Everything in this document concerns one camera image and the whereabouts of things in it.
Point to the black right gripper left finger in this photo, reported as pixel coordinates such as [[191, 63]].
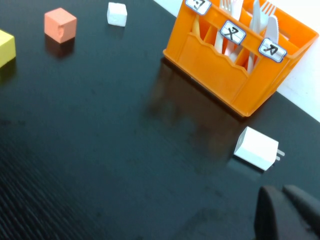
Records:
[[275, 220]]

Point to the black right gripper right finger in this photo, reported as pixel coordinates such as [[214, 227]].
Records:
[[307, 207]]

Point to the translucent white plastic fork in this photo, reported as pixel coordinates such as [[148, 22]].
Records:
[[268, 10]]

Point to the orange plastic cutlery crate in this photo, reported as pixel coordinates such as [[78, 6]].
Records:
[[217, 75]]

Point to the white plastic knife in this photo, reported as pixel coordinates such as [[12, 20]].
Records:
[[256, 12], [272, 27]]

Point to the white foam cube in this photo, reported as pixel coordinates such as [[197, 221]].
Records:
[[117, 13]]

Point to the orange foam cube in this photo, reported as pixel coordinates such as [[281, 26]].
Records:
[[60, 25]]

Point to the yellow foam cube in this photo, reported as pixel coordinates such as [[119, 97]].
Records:
[[6, 47]]

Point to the white USB wall charger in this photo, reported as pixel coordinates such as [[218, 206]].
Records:
[[257, 148]]

